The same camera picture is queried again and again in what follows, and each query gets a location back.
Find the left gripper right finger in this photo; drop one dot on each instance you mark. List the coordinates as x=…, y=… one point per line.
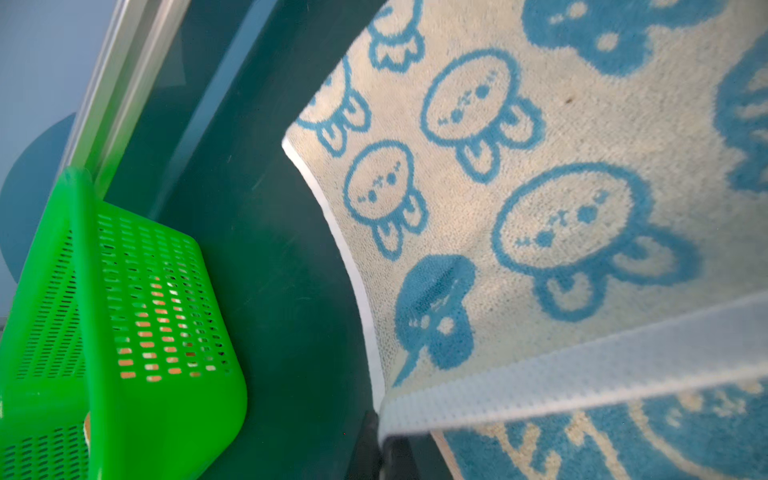
x=398, y=460

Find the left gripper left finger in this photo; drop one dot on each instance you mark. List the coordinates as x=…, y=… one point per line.
x=366, y=459

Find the orange jellyfish pattern towel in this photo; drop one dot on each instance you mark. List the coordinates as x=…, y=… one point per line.
x=168, y=331

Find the green plastic basket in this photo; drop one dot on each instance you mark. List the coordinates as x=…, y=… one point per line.
x=65, y=412

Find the teal patterned towel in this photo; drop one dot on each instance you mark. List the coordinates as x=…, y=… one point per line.
x=554, y=218

